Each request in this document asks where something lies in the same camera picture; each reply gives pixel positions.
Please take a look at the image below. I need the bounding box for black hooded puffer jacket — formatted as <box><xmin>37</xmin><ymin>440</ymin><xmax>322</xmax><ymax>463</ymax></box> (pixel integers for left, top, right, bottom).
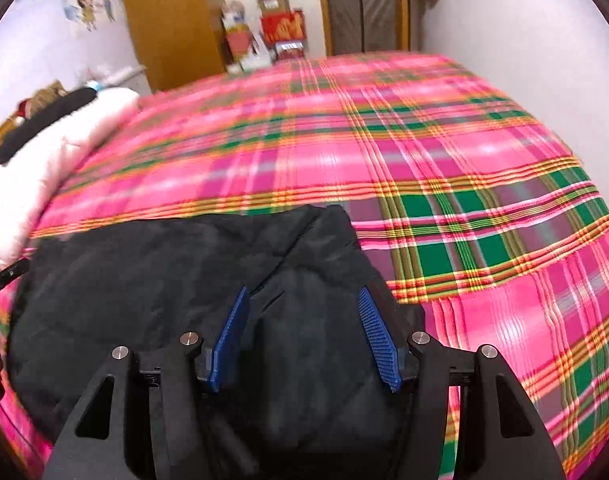
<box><xmin>6</xmin><ymin>206</ymin><xmax>409</xmax><ymax>479</ymax></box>

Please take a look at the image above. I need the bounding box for white folded duvet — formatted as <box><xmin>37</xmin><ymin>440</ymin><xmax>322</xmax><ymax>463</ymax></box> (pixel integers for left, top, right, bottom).
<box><xmin>0</xmin><ymin>87</ymin><xmax>140</xmax><ymax>271</ymax></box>

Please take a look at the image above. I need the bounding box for black folded garment on duvet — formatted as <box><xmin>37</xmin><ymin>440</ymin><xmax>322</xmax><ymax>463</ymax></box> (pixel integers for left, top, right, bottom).
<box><xmin>0</xmin><ymin>87</ymin><xmax>97</xmax><ymax>165</ymax></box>

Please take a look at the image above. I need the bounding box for pink plaid bed sheet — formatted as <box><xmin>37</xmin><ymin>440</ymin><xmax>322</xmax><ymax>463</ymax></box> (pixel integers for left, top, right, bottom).
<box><xmin>21</xmin><ymin>52</ymin><xmax>609</xmax><ymax>479</ymax></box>

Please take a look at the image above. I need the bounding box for brown plush toy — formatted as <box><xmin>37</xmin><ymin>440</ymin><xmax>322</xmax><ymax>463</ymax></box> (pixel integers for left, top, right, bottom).
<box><xmin>17</xmin><ymin>80</ymin><xmax>67</xmax><ymax>119</ymax></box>

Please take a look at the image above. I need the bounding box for white bag by wardrobe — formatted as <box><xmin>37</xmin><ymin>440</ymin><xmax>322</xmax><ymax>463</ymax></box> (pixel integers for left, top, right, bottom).
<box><xmin>226</xmin><ymin>35</ymin><xmax>274</xmax><ymax>74</ymax></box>

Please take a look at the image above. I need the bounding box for pink storage box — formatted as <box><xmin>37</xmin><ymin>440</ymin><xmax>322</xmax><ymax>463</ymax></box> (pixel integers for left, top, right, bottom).
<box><xmin>225</xmin><ymin>23</ymin><xmax>254</xmax><ymax>62</ymax></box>

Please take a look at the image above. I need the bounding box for red gift box gold character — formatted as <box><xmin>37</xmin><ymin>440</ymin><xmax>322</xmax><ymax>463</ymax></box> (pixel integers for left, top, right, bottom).
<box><xmin>261</xmin><ymin>9</ymin><xmax>306</xmax><ymax>46</ymax></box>

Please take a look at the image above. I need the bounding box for wooden wardrobe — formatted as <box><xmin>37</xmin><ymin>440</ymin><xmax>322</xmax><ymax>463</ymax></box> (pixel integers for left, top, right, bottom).
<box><xmin>123</xmin><ymin>0</ymin><xmax>225</xmax><ymax>91</ymax></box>

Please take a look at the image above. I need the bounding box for wooden framed door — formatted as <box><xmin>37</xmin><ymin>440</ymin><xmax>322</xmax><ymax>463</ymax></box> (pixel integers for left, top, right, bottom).
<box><xmin>321</xmin><ymin>0</ymin><xmax>411</xmax><ymax>55</ymax></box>

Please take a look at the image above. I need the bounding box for brown cardboard box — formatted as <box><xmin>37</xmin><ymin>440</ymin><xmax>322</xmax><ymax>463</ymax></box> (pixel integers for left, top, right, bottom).
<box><xmin>257</xmin><ymin>0</ymin><xmax>290</xmax><ymax>16</ymax></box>

